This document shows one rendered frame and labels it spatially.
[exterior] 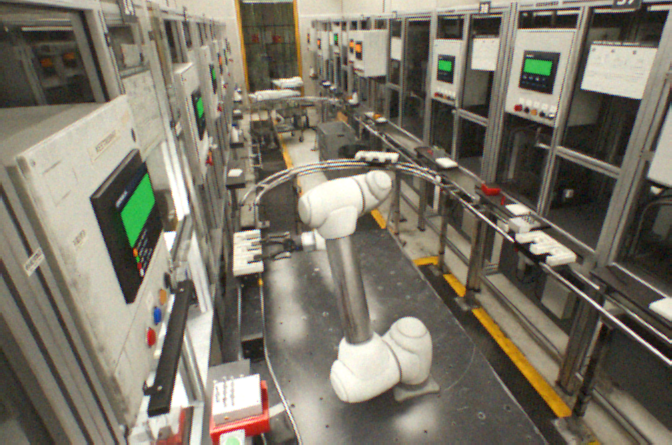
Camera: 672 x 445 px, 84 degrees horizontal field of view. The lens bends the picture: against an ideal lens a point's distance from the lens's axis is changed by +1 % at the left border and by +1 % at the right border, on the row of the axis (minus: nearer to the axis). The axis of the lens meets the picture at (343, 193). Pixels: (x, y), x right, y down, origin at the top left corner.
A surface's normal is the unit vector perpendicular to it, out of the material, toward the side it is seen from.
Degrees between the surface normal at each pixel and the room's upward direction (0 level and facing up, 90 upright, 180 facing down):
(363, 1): 90
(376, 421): 0
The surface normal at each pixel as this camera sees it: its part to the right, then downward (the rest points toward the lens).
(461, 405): -0.03, -0.91
